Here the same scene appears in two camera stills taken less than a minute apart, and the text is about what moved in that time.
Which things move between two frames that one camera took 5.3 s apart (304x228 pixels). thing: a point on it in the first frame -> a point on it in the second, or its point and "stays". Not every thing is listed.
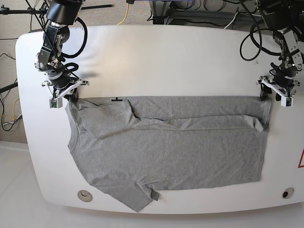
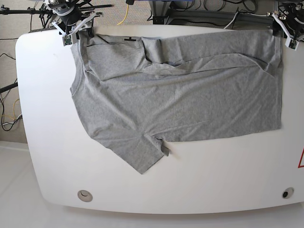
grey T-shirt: x=127 y=147 -> x=135 y=94
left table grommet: x=85 y=195 stays
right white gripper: x=286 y=100 -> x=291 y=42
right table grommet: x=288 y=192 stays
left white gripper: x=56 y=102 -> x=70 y=37
